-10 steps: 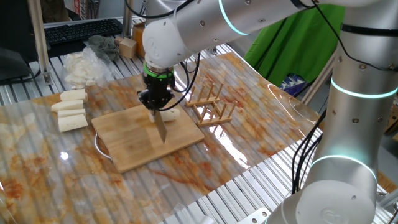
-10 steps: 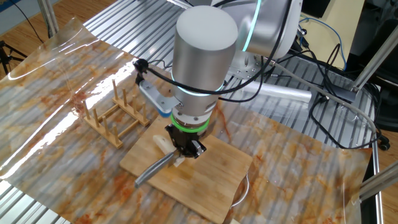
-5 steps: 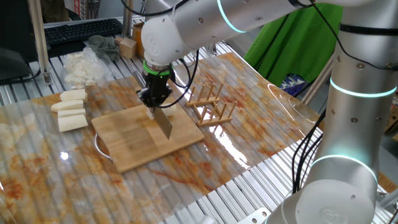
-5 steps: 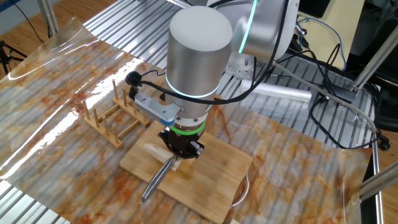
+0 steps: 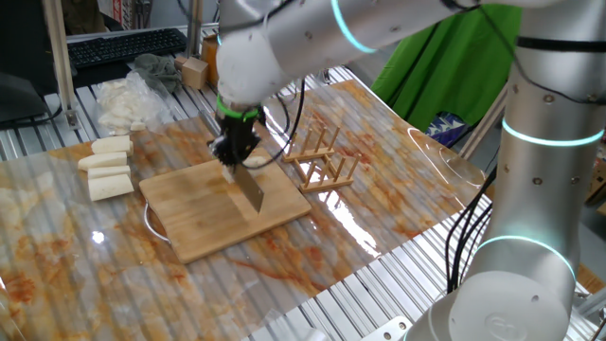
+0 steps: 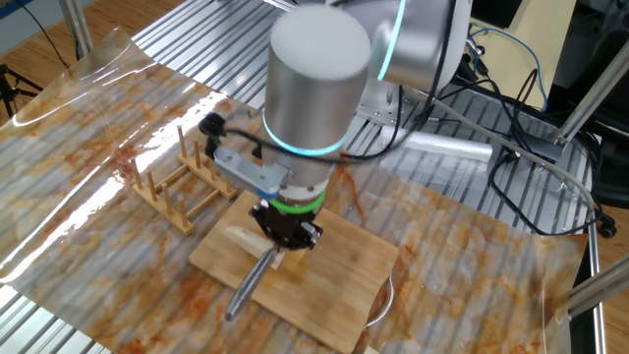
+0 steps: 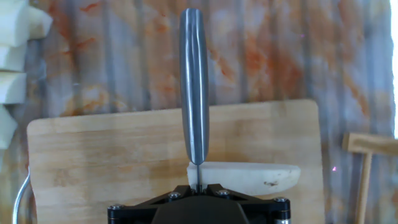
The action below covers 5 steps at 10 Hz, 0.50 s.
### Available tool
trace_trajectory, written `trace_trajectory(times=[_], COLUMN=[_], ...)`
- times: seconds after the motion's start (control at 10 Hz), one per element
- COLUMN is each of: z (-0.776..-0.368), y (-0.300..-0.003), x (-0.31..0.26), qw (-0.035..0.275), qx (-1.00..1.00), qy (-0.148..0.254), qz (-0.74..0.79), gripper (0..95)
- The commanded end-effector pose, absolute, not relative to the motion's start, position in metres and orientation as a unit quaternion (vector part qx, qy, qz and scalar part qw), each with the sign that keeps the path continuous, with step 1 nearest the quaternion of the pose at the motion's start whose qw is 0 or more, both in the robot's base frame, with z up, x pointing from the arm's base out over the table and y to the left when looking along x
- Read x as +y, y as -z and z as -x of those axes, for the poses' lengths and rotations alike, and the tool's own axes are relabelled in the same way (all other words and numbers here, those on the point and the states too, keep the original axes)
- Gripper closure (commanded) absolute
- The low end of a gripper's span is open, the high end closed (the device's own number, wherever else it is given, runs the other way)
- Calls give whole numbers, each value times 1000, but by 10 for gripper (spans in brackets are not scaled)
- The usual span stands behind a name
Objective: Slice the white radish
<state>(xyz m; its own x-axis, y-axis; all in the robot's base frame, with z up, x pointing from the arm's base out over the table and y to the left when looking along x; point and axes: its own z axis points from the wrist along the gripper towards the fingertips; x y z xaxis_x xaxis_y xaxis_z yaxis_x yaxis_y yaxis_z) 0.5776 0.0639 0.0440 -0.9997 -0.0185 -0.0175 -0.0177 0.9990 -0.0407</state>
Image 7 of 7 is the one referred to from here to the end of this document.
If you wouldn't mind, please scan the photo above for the steel cleaver knife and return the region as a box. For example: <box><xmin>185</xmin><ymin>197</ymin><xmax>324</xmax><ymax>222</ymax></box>
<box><xmin>178</xmin><ymin>7</ymin><xmax>210</xmax><ymax>192</ymax></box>

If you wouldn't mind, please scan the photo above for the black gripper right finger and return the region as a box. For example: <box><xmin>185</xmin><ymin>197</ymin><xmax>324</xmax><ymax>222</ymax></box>
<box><xmin>200</xmin><ymin>183</ymin><xmax>292</xmax><ymax>224</ymax></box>

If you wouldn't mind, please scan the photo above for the wooden cutting board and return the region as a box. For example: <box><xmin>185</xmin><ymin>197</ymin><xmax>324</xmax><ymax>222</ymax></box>
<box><xmin>12</xmin><ymin>98</ymin><xmax>326</xmax><ymax>224</ymax></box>

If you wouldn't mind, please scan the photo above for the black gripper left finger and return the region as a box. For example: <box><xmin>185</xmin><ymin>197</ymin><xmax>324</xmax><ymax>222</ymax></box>
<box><xmin>107</xmin><ymin>184</ymin><xmax>198</xmax><ymax>224</ymax></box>

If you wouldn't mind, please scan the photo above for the marble pattern table mat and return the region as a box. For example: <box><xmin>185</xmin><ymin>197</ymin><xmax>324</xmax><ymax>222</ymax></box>
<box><xmin>0</xmin><ymin>0</ymin><xmax>398</xmax><ymax>224</ymax></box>

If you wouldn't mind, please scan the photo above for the wooden peg knife rack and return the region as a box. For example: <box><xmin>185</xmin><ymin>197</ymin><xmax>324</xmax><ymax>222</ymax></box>
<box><xmin>341</xmin><ymin>132</ymin><xmax>398</xmax><ymax>224</ymax></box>

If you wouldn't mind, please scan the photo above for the long white radish piece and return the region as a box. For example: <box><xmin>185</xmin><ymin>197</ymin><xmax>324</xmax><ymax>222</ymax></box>
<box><xmin>186</xmin><ymin>161</ymin><xmax>302</xmax><ymax>196</ymax></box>

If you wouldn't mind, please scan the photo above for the white radish chunk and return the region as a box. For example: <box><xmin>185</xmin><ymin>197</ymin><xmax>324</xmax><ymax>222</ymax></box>
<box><xmin>0</xmin><ymin>104</ymin><xmax>19</xmax><ymax>150</ymax></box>
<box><xmin>0</xmin><ymin>0</ymin><xmax>53</xmax><ymax>47</ymax></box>
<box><xmin>0</xmin><ymin>43</ymin><xmax>28</xmax><ymax>72</ymax></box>
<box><xmin>0</xmin><ymin>71</ymin><xmax>27</xmax><ymax>105</ymax></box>

